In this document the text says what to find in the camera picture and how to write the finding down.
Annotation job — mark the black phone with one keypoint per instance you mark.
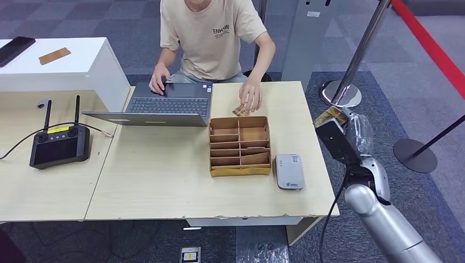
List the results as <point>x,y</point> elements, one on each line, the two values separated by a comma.
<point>14,49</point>

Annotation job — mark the black stanchion with round base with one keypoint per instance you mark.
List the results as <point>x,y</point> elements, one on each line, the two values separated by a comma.
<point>414,156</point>

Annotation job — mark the person's left forearm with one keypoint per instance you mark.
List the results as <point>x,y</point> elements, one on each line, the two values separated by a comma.
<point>263,58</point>

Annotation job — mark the red barrier belt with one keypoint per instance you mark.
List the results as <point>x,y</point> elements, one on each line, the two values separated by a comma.
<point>428,43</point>

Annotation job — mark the black remote controller with antennas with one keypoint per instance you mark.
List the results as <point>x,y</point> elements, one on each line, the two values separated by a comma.
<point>60,149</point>

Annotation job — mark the plain brown wooden card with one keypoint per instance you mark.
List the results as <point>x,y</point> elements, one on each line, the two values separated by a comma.
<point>54,56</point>

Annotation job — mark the person's left hand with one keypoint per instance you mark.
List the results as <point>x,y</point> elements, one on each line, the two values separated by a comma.
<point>250,92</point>

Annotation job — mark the clear plastic hand wrap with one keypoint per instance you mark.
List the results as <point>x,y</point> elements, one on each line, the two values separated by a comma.
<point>363,132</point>

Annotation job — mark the person's right forearm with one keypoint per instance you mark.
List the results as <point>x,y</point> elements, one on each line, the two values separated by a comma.
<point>167,58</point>

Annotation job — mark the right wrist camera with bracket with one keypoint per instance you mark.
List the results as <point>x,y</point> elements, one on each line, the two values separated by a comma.
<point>336,139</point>

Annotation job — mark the chrome stanchion post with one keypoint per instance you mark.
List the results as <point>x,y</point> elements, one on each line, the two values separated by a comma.
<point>358,54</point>

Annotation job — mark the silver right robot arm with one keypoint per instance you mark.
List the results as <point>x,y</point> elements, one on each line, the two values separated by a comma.
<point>385,221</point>

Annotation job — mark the person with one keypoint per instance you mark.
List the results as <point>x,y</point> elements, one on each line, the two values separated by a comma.
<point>210,40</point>

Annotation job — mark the grey kiosk stand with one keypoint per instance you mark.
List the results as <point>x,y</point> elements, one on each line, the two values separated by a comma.
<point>305,43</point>

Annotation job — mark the grey laptop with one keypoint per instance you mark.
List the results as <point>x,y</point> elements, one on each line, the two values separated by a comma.
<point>169,105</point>

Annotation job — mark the brown patterned card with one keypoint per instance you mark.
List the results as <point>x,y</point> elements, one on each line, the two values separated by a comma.
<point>239,111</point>

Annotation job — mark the wooden card organizer box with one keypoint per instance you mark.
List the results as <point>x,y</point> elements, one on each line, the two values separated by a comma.
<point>239,149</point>

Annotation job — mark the white cabinet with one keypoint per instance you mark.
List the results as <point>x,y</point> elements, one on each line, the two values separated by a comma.
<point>85,69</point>

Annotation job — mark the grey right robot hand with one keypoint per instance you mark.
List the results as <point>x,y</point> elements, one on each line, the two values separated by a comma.
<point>361,134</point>

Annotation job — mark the person's right hand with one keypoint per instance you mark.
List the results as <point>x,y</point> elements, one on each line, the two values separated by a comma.
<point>159,78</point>

